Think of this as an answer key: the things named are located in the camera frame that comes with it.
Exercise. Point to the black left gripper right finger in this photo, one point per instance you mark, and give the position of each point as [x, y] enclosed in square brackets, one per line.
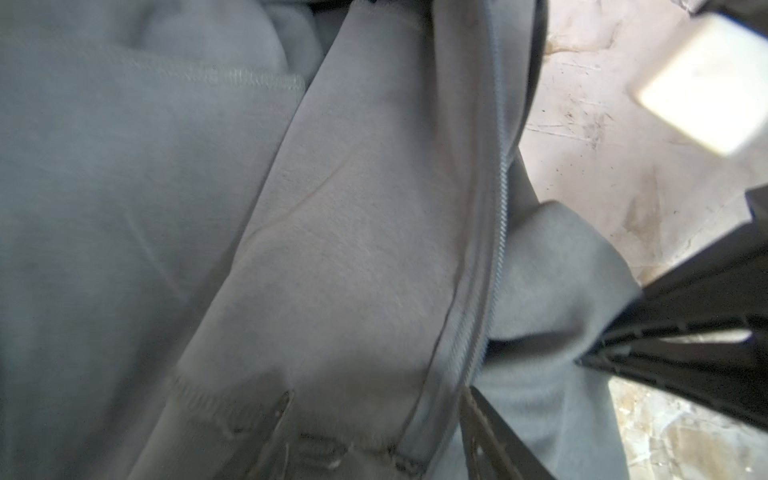
[492, 449]

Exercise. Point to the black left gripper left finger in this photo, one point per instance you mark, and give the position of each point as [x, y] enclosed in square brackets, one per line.
[265, 453]

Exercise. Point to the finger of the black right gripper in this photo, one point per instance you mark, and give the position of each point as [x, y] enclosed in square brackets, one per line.
[700, 331]

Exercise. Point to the grey zip-up jacket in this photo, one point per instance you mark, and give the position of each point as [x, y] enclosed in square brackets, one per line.
[207, 204]

